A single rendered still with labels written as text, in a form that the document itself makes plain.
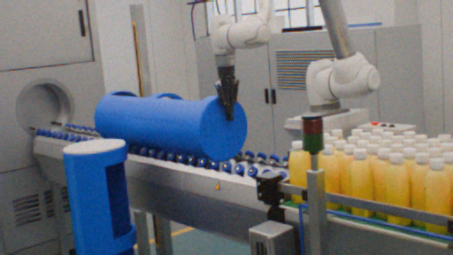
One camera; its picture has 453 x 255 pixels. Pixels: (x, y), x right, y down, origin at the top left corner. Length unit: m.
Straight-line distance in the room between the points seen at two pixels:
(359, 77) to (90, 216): 1.36
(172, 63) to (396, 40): 4.46
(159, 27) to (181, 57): 0.53
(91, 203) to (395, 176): 1.41
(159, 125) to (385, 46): 1.84
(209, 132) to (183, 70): 5.60
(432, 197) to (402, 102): 2.40
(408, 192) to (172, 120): 1.15
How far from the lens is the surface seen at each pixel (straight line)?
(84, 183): 2.57
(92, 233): 2.63
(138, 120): 2.68
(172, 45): 7.85
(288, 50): 4.33
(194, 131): 2.34
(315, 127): 1.55
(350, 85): 2.65
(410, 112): 4.09
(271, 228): 1.87
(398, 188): 1.71
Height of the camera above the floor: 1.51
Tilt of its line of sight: 9 degrees down
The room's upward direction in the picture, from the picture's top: 4 degrees counter-clockwise
